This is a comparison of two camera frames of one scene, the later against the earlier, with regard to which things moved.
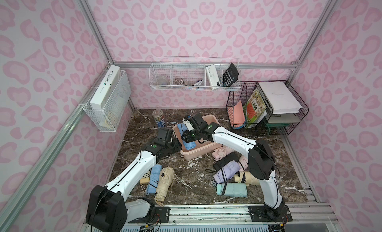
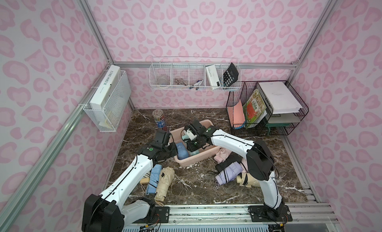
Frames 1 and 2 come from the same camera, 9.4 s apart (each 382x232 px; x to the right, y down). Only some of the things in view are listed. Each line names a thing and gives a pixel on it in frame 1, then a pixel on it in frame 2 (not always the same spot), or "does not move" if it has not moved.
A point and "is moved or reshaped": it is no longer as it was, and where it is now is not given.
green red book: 255,108 does not move
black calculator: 230,75 does not move
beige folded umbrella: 166,175 does not move
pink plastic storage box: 201,149 is moved or reshaped
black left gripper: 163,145 does not move
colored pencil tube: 159,118 does not move
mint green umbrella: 232,189 to 186,137
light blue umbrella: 188,146 is moved or reshaped
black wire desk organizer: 273,105 does not move
